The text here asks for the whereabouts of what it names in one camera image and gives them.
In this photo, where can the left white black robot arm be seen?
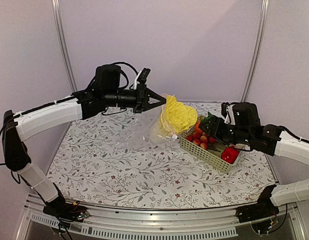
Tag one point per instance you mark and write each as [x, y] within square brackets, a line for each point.
[102, 92]

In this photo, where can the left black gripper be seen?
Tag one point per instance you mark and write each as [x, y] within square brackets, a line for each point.
[143, 92]

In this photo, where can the aluminium frame post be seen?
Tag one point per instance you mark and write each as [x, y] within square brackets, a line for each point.
[264, 9]
[63, 45]

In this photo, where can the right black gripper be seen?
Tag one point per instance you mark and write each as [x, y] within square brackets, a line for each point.
[214, 129]

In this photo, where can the aluminium front rail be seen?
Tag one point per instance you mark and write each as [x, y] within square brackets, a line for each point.
[118, 223]

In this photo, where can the left aluminium frame post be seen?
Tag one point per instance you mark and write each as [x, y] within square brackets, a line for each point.
[63, 45]

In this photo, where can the yellow napa cabbage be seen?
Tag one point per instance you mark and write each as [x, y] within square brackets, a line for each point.
[175, 117]

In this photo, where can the green white bok choy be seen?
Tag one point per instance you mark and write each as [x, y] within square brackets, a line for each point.
[207, 120]

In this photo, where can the right aluminium frame post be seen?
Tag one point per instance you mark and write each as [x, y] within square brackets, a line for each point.
[264, 9]

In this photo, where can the floral tablecloth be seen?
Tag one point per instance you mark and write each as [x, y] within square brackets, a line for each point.
[107, 160]

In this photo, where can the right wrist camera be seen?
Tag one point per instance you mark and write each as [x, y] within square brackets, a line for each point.
[227, 113]

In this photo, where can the clear zip top bag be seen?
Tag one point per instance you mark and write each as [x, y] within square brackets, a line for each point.
[154, 125]

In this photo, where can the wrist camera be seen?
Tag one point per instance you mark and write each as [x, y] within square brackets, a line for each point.
[227, 113]
[141, 78]

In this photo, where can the red bell pepper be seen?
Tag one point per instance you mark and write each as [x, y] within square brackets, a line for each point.
[230, 154]

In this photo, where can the beige perforated plastic basket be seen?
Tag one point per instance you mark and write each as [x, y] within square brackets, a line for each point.
[211, 157]

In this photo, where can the orange fruit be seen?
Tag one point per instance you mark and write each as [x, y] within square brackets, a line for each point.
[197, 128]

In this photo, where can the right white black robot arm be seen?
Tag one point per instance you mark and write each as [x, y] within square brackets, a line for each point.
[240, 124]

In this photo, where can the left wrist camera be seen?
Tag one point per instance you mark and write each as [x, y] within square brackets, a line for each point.
[141, 78]

